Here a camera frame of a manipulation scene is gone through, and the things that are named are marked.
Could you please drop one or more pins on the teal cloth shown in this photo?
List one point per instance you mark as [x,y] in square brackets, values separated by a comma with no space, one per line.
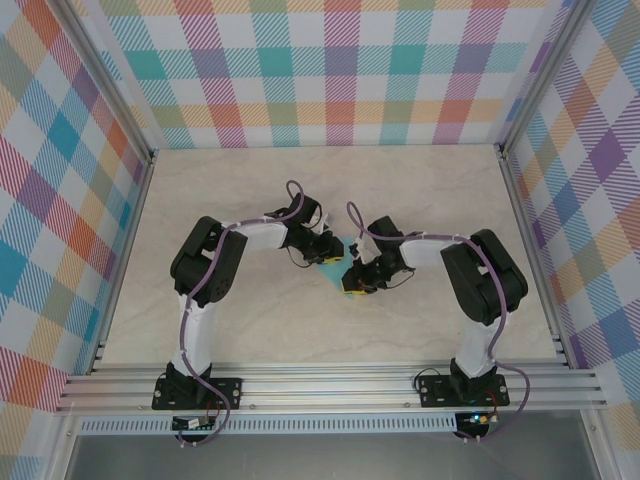
[332,275]

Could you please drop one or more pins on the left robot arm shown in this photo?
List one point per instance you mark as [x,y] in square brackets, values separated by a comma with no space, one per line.
[205,270]

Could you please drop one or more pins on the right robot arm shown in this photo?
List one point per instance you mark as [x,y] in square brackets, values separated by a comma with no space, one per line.
[495,285]

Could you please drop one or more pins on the aluminium mounting rail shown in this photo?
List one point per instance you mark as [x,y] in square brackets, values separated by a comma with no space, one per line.
[325,387]

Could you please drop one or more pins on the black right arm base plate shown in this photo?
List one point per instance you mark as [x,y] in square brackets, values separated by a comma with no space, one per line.
[432,392]

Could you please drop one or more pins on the aluminium side rail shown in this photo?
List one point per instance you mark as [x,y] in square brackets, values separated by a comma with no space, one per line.
[120,260]
[532,250]

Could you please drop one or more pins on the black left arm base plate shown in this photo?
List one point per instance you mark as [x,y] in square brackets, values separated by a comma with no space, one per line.
[230,392]

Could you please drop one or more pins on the aluminium frame post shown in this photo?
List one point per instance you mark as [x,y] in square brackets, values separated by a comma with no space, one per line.
[540,75]
[110,85]

